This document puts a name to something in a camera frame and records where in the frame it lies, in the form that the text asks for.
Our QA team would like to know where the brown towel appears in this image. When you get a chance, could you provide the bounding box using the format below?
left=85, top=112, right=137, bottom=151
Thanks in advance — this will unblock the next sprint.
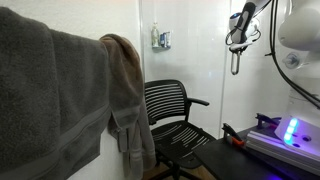
left=99, top=33, right=145, bottom=154

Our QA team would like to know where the black mesh office chair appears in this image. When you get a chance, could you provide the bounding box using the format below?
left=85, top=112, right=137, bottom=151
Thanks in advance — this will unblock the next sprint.
left=143, top=79, right=218, bottom=180

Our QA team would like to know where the white and blue toiletry tube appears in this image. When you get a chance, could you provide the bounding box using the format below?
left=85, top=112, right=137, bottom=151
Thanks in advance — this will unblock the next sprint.
left=164, top=31, right=172, bottom=48

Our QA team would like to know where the orange and black clamp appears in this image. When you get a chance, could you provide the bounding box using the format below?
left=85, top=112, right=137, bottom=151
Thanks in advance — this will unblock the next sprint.
left=221, top=122, right=248, bottom=148

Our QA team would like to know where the small shower shelf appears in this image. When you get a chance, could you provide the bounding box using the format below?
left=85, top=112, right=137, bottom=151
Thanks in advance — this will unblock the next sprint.
left=151, top=45, right=172, bottom=53

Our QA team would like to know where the fixed glass panel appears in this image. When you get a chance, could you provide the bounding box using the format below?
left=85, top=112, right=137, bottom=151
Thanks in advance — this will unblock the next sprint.
left=138, top=0, right=232, bottom=138

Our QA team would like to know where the dark grey towel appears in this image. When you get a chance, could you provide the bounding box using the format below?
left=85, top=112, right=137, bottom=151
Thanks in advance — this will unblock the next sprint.
left=0, top=6, right=113, bottom=180

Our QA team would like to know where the frameless glass door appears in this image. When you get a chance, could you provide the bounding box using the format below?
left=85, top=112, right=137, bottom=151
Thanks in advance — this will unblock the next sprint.
left=219, top=0, right=296, bottom=138

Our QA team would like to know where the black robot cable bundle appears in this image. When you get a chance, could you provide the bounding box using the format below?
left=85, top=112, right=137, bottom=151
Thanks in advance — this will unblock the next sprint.
left=265, top=0, right=320, bottom=110

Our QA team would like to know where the black and blue clamp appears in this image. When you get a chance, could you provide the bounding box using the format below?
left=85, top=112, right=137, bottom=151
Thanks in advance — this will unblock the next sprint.
left=255, top=112, right=284, bottom=130

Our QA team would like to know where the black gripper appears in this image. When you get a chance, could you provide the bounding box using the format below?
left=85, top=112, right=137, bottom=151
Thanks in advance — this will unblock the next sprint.
left=235, top=41, right=251, bottom=55

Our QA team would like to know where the clear suction cup hook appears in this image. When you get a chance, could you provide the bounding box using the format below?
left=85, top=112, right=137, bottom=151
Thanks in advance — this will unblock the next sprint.
left=282, top=52, right=302, bottom=71

